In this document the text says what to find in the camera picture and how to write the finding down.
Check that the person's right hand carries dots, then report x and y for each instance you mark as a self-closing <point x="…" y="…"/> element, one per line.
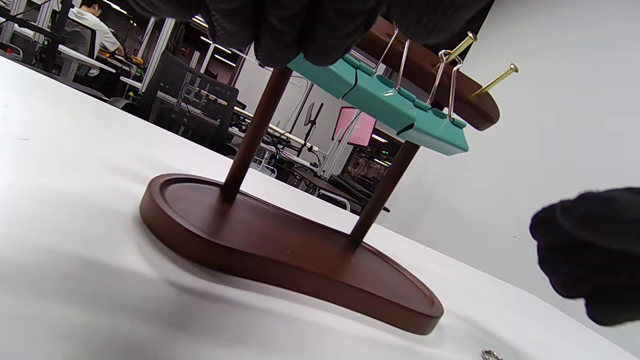
<point x="595" y="250"/>

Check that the person's left hand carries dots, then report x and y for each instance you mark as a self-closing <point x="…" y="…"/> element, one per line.
<point x="300" y="25"/>

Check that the teal binder clip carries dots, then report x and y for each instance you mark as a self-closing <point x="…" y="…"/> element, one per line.
<point x="380" y="102"/>
<point x="440" y="135"/>
<point x="486" y="353"/>
<point x="325" y="77"/>

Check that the brown wooden key rack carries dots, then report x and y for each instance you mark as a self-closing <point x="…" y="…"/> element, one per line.
<point x="280" y="250"/>

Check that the pink lit monitor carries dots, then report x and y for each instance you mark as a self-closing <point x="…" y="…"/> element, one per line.
<point x="357" y="127"/>

